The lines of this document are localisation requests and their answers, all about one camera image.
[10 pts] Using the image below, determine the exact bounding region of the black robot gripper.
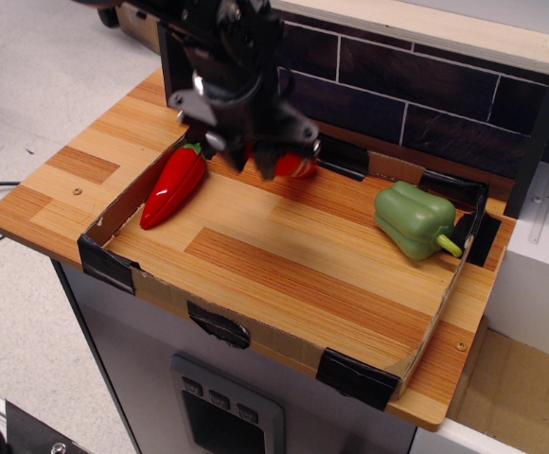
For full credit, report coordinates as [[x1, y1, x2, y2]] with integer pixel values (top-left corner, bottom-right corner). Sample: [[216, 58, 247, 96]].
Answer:
[[178, 73, 322, 180]]

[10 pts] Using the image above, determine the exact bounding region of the red hot sauce bottle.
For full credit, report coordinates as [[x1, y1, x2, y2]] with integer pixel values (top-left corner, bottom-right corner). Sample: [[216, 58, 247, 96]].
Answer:
[[243, 141, 320, 180]]

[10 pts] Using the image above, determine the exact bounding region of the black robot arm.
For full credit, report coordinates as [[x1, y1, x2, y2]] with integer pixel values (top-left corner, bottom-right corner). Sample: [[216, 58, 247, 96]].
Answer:
[[132, 1, 321, 180]]

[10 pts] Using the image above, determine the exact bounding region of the cardboard fence with black tape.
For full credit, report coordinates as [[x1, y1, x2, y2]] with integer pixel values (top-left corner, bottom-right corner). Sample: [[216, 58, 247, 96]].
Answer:
[[77, 97, 503, 411]]

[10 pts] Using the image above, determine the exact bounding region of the red toy chili pepper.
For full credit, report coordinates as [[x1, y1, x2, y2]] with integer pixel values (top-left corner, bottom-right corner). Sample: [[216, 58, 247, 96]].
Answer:
[[140, 143, 206, 230]]

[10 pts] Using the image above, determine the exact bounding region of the black vertical panel left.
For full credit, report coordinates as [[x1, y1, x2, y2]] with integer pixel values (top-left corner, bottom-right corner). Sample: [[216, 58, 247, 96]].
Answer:
[[157, 21, 194, 111]]

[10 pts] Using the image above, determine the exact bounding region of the green toy bell pepper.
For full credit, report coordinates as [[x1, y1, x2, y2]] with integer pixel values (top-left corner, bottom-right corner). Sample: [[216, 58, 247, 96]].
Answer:
[[374, 181, 463, 261]]

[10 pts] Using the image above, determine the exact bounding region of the light wooden top shelf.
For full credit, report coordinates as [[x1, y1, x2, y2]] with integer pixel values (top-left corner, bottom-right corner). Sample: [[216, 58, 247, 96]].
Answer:
[[272, 0, 549, 75]]

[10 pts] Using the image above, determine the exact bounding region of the black caster wheel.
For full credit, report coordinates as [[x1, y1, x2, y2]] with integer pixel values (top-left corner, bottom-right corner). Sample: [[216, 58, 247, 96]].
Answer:
[[97, 7, 119, 28]]

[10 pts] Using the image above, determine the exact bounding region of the grey oven control panel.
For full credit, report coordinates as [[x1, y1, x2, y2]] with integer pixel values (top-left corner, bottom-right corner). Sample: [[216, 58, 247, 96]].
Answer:
[[169, 355, 286, 454]]

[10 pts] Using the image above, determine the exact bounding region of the white toy sink unit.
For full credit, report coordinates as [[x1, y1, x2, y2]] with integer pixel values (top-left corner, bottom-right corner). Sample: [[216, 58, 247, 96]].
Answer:
[[486, 163, 549, 354]]

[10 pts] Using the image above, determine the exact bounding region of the black vertical post right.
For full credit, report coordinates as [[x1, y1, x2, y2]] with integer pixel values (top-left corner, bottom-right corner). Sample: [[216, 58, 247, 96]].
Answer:
[[505, 85, 549, 218]]

